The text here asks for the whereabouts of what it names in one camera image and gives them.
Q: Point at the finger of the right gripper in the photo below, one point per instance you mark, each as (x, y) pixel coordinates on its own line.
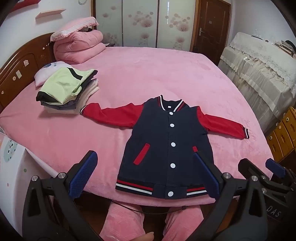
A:
(275, 168)
(247, 169)

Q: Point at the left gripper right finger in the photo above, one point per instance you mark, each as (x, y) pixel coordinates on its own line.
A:
(249, 221)

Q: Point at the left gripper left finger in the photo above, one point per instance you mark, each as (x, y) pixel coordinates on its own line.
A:
(49, 211)

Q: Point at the navy red varsity jacket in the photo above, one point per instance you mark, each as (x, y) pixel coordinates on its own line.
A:
(158, 160)

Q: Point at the person's hand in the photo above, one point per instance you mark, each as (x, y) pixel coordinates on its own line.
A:
(147, 237)

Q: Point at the yellow wooden drawer cabinet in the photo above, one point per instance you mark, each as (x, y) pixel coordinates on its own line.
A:
(281, 139)

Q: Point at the white cartoon bedside panel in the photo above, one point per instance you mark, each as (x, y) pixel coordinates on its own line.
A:
(18, 166)

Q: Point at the lace covered cabinet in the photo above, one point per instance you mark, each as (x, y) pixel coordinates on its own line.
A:
(263, 73)

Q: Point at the dark grey folded garment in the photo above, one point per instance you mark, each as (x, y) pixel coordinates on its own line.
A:
(60, 104)

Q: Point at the light green folded garment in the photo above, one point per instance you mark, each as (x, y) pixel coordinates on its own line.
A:
(64, 85)

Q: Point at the beige folded garment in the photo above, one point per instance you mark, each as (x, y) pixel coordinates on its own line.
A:
(72, 112)

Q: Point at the small white printed pillow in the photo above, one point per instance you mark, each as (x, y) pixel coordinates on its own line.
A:
(44, 73)

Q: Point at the brown wooden headboard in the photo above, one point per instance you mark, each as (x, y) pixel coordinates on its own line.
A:
(19, 70)

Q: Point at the pink bed blanket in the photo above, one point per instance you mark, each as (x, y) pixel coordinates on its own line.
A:
(134, 75)

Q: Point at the brown wooden door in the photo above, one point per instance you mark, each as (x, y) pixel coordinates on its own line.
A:
(211, 27)

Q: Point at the floral sliding wardrobe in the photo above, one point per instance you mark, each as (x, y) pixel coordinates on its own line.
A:
(155, 24)

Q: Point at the folded pink quilt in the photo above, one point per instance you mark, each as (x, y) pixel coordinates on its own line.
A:
(79, 47)

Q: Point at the pink pillow with lace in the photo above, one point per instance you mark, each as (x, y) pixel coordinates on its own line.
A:
(72, 27)

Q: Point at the pink wall shelf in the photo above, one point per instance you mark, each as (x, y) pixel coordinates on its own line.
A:
(49, 13)

